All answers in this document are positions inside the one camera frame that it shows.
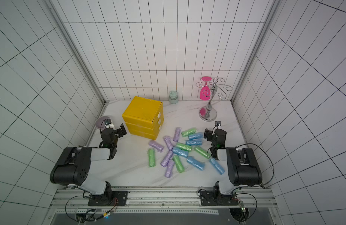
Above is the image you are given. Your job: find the green bag roll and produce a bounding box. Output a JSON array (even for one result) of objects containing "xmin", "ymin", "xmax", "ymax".
[
  {"xmin": 148, "ymin": 148, "xmax": 156, "ymax": 167},
  {"xmin": 173, "ymin": 155, "xmax": 185, "ymax": 173},
  {"xmin": 181, "ymin": 127, "xmax": 196, "ymax": 137},
  {"xmin": 194, "ymin": 146, "xmax": 211, "ymax": 158},
  {"xmin": 176, "ymin": 142, "xmax": 192, "ymax": 152}
]

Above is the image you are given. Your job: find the blue bag roll far right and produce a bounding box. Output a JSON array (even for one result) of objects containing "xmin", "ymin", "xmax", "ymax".
[{"xmin": 210, "ymin": 158, "xmax": 225, "ymax": 175}]

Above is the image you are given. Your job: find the mint green jar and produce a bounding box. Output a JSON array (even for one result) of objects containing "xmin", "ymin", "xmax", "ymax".
[{"xmin": 168, "ymin": 91, "xmax": 179, "ymax": 104}]

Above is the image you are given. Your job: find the chrome glass rack stand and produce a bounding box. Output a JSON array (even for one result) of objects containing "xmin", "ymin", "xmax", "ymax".
[{"xmin": 196, "ymin": 77, "xmax": 233, "ymax": 122}]

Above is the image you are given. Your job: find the purple bag roll top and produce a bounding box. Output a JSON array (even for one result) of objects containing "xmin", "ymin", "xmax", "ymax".
[{"xmin": 173, "ymin": 127, "xmax": 181, "ymax": 142}]

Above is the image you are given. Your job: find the blue bag roll lower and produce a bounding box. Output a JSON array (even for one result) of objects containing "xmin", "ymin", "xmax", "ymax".
[{"xmin": 187, "ymin": 156, "xmax": 205, "ymax": 171}]

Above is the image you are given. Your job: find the purple bag roll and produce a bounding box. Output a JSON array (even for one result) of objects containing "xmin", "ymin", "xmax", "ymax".
[
  {"xmin": 160, "ymin": 150, "xmax": 174, "ymax": 167},
  {"xmin": 149, "ymin": 140, "xmax": 164, "ymax": 152},
  {"xmin": 165, "ymin": 159, "xmax": 175, "ymax": 178},
  {"xmin": 163, "ymin": 136, "xmax": 174, "ymax": 151},
  {"xmin": 173, "ymin": 127, "xmax": 181, "ymax": 142}
]

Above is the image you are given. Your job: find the purple bag roll lower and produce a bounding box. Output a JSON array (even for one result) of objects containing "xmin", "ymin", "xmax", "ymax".
[{"xmin": 160, "ymin": 150, "xmax": 174, "ymax": 167}]

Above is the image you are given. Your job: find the yellow drawer cabinet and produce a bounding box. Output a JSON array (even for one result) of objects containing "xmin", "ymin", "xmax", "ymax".
[{"xmin": 122, "ymin": 97, "xmax": 164, "ymax": 140}]

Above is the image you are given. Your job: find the blue bag roll centre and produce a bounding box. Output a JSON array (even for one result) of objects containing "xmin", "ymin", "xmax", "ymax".
[{"xmin": 172, "ymin": 147, "xmax": 189, "ymax": 158}]

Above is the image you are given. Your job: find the purple bag roll upper middle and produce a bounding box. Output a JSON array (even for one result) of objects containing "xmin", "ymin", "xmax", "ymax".
[{"xmin": 163, "ymin": 136, "xmax": 174, "ymax": 151}]

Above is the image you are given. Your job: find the pink plastic wine glass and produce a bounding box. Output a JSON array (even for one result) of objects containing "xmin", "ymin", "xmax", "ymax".
[{"xmin": 200, "ymin": 76, "xmax": 212, "ymax": 101}]

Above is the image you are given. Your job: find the green bag roll top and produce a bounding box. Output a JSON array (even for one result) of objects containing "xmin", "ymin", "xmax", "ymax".
[{"xmin": 181, "ymin": 127, "xmax": 196, "ymax": 137}]

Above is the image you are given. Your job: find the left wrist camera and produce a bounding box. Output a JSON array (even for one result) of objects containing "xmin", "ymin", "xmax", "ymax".
[{"xmin": 103, "ymin": 119, "xmax": 114, "ymax": 129}]

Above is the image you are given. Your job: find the purple bag roll bottom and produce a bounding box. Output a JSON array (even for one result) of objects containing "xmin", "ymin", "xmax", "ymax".
[{"xmin": 165, "ymin": 159, "xmax": 175, "ymax": 178}]

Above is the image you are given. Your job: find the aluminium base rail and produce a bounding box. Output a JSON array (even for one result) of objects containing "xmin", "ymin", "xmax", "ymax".
[{"xmin": 45, "ymin": 187, "xmax": 278, "ymax": 220}]

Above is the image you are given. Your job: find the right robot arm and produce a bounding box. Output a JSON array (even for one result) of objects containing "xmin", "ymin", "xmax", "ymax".
[{"xmin": 198, "ymin": 129, "xmax": 263, "ymax": 209}]

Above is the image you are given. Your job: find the blue bag roll top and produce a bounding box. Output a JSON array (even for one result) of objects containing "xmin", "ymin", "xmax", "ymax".
[{"xmin": 188, "ymin": 132, "xmax": 204, "ymax": 140}]

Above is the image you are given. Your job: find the blue bag roll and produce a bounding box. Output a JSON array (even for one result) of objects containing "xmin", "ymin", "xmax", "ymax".
[
  {"xmin": 186, "ymin": 139, "xmax": 203, "ymax": 146},
  {"xmin": 188, "ymin": 132, "xmax": 204, "ymax": 140},
  {"xmin": 187, "ymin": 156, "xmax": 205, "ymax": 171},
  {"xmin": 210, "ymin": 158, "xmax": 225, "ymax": 175},
  {"xmin": 172, "ymin": 147, "xmax": 189, "ymax": 158}
]

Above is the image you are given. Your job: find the grey purple bowl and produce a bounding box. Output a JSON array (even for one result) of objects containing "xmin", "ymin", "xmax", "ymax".
[{"xmin": 95, "ymin": 116, "xmax": 111, "ymax": 129}]

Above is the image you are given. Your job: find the purple bag roll left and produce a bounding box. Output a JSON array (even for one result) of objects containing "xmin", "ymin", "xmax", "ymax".
[{"xmin": 149, "ymin": 140, "xmax": 164, "ymax": 152}]

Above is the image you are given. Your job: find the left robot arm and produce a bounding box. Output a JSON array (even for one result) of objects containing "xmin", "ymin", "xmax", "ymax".
[{"xmin": 50, "ymin": 124, "xmax": 128, "ymax": 207}]

